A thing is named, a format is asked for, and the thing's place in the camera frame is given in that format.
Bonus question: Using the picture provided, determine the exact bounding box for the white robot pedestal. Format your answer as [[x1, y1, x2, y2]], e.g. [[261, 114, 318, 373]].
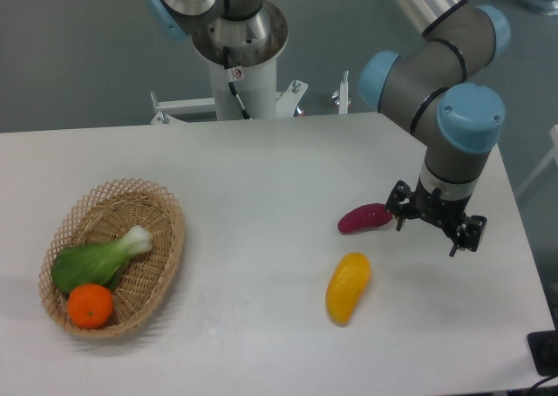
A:
[[149, 0, 352, 125]]

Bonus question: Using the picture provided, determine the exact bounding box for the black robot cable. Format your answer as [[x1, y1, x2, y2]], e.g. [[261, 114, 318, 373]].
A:
[[221, 45, 253, 120]]

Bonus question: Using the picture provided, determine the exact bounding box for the purple sweet potato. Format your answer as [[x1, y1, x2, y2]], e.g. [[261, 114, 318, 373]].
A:
[[337, 203, 393, 235]]

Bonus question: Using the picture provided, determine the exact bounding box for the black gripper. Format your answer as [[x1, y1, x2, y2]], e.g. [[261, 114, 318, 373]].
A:
[[385, 178, 487, 257]]

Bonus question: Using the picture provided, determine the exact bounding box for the yellow mango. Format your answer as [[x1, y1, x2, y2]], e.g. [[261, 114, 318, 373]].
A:
[[325, 252, 372, 327]]

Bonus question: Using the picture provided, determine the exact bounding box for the green bok choy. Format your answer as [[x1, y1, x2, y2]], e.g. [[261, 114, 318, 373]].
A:
[[51, 225, 153, 293]]

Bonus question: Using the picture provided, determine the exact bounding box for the orange fruit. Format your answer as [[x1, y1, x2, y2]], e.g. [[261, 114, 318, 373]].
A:
[[67, 283, 113, 329]]

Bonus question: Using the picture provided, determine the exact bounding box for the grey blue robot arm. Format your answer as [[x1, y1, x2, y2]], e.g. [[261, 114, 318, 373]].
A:
[[145, 0, 511, 251]]

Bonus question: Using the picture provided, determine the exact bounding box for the woven wicker basket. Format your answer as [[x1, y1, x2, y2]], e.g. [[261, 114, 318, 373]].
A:
[[38, 179, 186, 338]]

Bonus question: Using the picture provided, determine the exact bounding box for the black device at edge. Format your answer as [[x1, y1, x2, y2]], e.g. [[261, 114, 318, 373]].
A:
[[527, 330, 557, 376]]

